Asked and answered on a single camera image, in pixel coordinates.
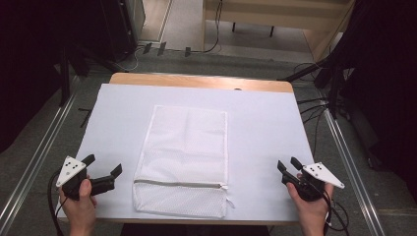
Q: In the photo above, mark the black curtain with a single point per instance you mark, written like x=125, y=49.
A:
x=383, y=82
x=29, y=65

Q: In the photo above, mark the white mesh laundry bag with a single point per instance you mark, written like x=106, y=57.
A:
x=185, y=154

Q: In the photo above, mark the white table sheet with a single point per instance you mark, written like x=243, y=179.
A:
x=262, y=137

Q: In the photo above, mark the person's left hand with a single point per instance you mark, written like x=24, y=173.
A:
x=80, y=213

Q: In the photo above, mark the person's right hand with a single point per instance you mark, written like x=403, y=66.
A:
x=313, y=214

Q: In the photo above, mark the metal floor rail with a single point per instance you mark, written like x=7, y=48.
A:
x=36, y=157
x=350, y=170

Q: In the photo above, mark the light wooden furniture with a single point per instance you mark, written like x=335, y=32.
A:
x=278, y=16

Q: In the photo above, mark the black metal stand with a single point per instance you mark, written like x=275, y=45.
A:
x=65, y=78
x=334, y=91

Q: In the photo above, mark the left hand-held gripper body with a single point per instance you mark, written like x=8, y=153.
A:
x=70, y=170

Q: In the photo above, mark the wooden table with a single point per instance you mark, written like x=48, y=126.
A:
x=196, y=80

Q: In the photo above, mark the black cabinet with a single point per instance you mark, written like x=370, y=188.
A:
x=123, y=26

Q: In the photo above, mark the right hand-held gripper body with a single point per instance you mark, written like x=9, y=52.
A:
x=319, y=173

